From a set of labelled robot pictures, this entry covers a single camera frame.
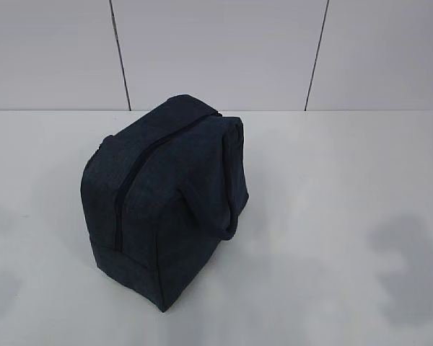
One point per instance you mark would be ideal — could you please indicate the dark navy fabric lunch bag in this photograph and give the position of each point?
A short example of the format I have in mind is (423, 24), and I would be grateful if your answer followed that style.
(160, 195)

